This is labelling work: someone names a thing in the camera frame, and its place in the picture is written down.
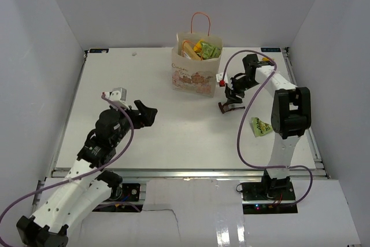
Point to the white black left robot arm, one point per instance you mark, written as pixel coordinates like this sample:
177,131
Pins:
87,183

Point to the blue logo sticker right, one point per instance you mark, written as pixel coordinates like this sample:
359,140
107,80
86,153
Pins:
270,50

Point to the large brown paper snack bag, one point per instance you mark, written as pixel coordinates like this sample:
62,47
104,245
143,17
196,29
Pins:
187,51

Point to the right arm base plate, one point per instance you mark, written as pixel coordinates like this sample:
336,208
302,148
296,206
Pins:
255,191

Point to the brown chocolate bar wrapper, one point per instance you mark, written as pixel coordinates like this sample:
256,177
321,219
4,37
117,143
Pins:
228,107

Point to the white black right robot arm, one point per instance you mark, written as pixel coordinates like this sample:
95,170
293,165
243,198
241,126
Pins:
290,118

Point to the blue logo sticker left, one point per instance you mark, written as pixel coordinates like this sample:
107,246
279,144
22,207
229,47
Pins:
98,50

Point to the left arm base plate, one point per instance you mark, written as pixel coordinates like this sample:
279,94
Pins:
129,192

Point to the aluminium frame rail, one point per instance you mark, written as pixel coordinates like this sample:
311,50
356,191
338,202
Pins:
245,173

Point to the green triangular snack packet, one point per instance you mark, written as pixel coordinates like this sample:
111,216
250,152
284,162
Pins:
260,128

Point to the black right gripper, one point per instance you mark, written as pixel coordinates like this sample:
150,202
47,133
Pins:
232,93

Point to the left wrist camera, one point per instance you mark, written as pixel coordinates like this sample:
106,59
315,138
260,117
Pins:
117,96

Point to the cream bear paper bag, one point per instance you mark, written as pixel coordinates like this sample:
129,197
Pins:
197,77

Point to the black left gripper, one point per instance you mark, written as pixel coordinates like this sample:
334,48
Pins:
145,118

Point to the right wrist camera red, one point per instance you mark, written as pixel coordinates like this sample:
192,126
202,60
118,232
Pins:
221,79

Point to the blue logo sticker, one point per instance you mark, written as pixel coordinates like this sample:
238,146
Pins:
270,50
98,50

